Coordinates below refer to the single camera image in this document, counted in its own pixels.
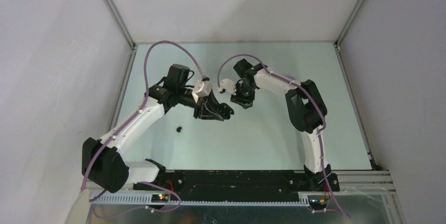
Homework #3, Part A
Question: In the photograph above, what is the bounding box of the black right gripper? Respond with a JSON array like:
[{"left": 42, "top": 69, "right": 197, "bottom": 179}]
[{"left": 230, "top": 83, "right": 256, "bottom": 110}]

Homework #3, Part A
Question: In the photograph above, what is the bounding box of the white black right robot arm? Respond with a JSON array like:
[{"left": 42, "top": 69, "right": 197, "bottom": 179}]
[{"left": 219, "top": 59, "right": 337, "bottom": 192}]

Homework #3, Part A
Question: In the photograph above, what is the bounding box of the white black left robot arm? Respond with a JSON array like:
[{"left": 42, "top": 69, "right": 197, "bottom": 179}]
[{"left": 81, "top": 64, "right": 234, "bottom": 193}]

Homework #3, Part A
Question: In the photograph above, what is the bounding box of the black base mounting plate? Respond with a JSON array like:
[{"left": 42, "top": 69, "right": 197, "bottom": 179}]
[{"left": 153, "top": 170, "right": 326, "bottom": 203}]

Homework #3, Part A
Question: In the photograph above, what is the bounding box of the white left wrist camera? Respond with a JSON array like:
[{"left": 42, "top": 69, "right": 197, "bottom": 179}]
[{"left": 191, "top": 80, "right": 212, "bottom": 103}]

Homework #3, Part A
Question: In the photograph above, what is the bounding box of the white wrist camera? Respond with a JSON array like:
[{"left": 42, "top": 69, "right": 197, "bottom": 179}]
[
  {"left": 191, "top": 80, "right": 212, "bottom": 103},
  {"left": 218, "top": 78, "right": 236, "bottom": 95}
]

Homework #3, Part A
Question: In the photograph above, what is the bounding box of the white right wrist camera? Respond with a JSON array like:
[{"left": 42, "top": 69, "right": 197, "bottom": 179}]
[{"left": 218, "top": 78, "right": 236, "bottom": 95}]

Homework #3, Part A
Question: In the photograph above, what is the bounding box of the aluminium frame post left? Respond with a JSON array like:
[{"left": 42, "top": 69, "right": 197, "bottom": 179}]
[{"left": 103, "top": 0, "right": 136, "bottom": 49}]

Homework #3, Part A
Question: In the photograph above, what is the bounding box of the aluminium frame post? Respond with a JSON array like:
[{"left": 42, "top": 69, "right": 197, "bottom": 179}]
[
  {"left": 334, "top": 0, "right": 366, "bottom": 52},
  {"left": 103, "top": 0, "right": 136, "bottom": 49}
]

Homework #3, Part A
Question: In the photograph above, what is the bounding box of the grey slotted cable duct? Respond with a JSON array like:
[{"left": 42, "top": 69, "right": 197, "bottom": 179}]
[{"left": 93, "top": 193, "right": 309, "bottom": 207}]

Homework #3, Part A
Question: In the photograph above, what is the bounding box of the aluminium frame post right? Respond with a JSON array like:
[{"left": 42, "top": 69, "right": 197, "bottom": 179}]
[{"left": 334, "top": 0, "right": 366, "bottom": 52}]

